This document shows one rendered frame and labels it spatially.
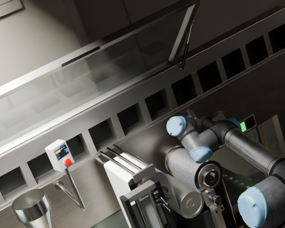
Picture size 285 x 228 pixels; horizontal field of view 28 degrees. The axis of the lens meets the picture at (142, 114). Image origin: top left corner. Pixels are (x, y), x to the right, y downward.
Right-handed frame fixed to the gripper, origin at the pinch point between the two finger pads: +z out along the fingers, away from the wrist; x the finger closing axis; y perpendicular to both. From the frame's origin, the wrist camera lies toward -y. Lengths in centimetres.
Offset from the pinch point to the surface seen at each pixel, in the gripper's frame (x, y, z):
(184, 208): -37.5, 8.8, 0.7
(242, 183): -25.5, 10.1, 41.6
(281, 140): -11, -7, 107
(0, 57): -58, -157, 23
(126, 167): -32.6, -15.1, -19.4
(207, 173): -19.8, 7.4, 4.2
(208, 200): -29.5, 13.4, 6.7
